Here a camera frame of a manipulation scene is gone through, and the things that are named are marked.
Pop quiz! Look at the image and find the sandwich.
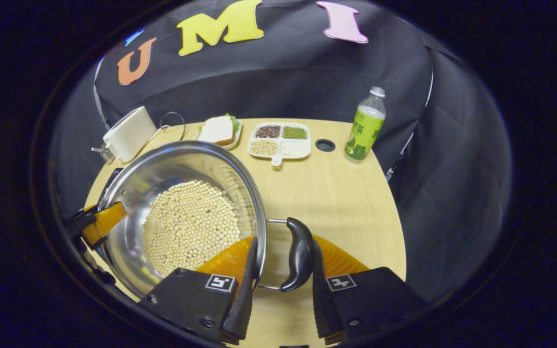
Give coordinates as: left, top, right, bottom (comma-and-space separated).
200, 114, 240, 145

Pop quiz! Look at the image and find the pile of soybeans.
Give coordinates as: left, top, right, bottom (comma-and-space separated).
142, 180, 242, 277

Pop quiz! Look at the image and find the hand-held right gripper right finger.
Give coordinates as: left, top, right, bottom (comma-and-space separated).
310, 235, 430, 345

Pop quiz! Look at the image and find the white divided bean tray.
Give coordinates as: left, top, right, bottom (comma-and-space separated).
248, 122, 312, 167

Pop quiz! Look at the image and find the black induction cooktop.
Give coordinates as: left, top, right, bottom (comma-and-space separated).
98, 167, 124, 201

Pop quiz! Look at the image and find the stainless steel pot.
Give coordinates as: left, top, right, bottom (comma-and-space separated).
97, 140, 315, 300

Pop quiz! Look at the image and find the green label drink bottle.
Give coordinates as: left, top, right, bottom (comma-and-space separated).
344, 86, 386, 164

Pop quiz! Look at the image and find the small metal wire holder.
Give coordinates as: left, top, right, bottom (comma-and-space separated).
91, 144, 117, 165

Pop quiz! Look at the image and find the black power cable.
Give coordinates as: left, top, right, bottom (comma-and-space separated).
148, 112, 187, 145

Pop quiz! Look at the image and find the white toaster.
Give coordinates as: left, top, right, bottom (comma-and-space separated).
103, 106, 157, 163

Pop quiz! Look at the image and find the white sandwich plate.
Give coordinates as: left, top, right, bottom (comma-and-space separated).
195, 118, 243, 151

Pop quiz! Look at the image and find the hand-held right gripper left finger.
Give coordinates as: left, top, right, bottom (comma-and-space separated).
137, 235, 259, 345

